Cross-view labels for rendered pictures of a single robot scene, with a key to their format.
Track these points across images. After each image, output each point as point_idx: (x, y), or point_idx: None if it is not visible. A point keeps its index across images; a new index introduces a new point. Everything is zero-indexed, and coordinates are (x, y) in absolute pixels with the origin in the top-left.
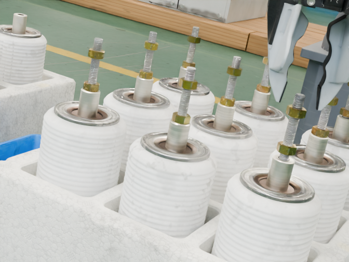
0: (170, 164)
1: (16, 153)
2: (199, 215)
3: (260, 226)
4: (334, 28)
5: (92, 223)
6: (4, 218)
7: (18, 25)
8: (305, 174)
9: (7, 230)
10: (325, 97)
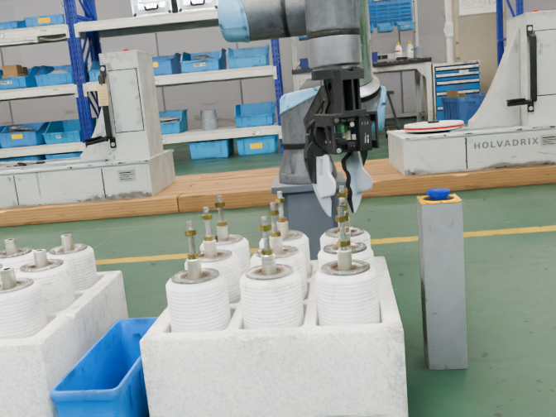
0: (277, 281)
1: (113, 339)
2: (302, 309)
3: (352, 294)
4: (347, 162)
5: (242, 342)
6: (169, 371)
7: (68, 243)
8: None
9: (173, 379)
10: (355, 203)
